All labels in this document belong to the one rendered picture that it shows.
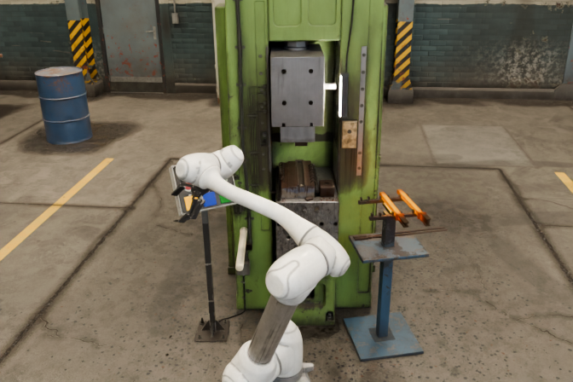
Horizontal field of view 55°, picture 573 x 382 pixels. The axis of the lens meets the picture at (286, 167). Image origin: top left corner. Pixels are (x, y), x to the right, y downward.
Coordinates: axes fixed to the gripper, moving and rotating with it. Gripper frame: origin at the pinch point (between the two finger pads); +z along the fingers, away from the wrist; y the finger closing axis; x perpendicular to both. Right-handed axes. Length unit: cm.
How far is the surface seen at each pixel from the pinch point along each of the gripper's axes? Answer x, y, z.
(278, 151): 121, -77, 27
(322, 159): 144, -64, 12
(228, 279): 141, -32, 127
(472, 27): 627, -384, -38
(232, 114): 67, -80, 10
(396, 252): 139, 20, -12
